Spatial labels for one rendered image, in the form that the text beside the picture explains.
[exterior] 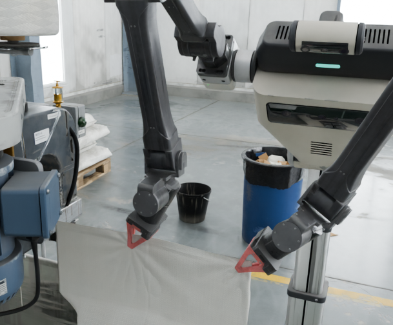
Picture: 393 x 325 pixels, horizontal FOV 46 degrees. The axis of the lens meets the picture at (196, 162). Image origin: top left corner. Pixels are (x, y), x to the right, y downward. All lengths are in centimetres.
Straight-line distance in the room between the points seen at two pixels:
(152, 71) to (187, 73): 871
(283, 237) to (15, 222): 46
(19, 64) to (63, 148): 594
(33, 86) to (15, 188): 619
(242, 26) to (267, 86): 794
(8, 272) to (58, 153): 47
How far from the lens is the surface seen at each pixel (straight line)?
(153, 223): 105
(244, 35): 917
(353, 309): 293
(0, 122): 76
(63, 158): 127
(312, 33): 109
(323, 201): 90
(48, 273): 176
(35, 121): 116
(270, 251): 95
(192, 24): 107
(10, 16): 84
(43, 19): 86
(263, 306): 280
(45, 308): 186
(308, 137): 135
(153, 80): 88
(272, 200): 323
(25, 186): 79
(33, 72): 697
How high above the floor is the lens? 157
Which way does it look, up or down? 17 degrees down
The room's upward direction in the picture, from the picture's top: 2 degrees clockwise
